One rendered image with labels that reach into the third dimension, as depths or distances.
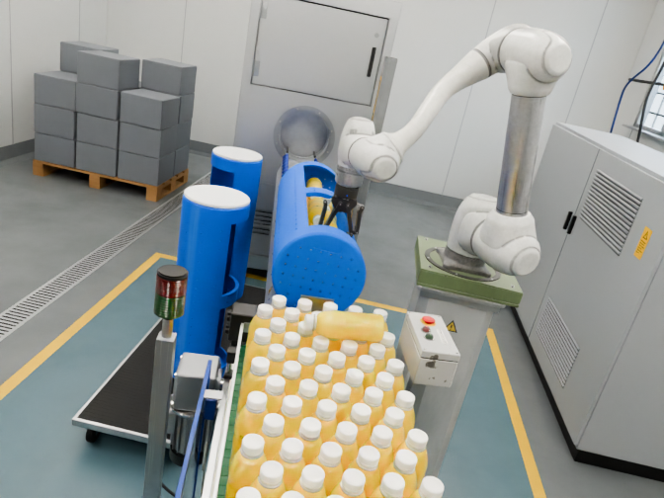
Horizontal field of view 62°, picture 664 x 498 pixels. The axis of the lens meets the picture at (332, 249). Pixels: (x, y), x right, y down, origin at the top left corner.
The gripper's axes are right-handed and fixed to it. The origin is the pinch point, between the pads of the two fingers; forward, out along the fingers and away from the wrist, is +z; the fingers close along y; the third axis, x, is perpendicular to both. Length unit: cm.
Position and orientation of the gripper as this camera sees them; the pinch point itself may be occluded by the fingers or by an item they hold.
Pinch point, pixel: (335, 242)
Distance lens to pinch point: 182.1
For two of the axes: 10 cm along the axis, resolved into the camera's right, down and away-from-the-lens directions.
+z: -1.9, 9.1, 3.6
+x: 0.7, 3.8, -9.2
